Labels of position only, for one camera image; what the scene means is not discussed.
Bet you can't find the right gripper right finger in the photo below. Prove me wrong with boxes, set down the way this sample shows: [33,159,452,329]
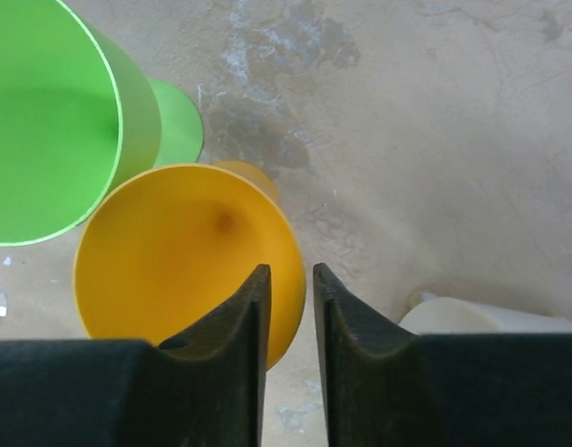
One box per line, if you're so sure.
[313,264,572,446]

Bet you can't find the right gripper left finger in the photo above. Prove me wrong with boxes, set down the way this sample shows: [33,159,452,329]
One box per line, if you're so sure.
[0,264,271,446]

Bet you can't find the orange plastic wine glass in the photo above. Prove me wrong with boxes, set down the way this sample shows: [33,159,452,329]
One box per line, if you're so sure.
[73,160,306,366]

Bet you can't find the green plastic wine glass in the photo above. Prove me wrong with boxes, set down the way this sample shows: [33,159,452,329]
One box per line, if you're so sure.
[0,1,204,247]

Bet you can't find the white cylindrical container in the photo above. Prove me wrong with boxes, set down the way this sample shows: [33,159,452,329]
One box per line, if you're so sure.
[399,292,572,334]

